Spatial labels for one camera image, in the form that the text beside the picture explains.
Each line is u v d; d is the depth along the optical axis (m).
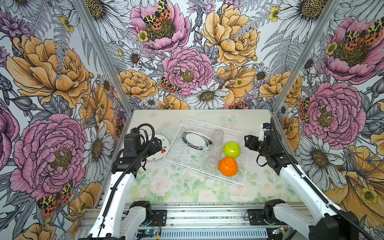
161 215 0.74
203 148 0.94
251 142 0.72
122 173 0.48
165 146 0.99
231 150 0.92
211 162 0.89
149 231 0.71
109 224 0.39
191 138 0.92
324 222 0.40
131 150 0.56
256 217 0.74
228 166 0.84
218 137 0.94
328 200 0.43
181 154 0.97
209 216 0.76
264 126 0.73
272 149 0.60
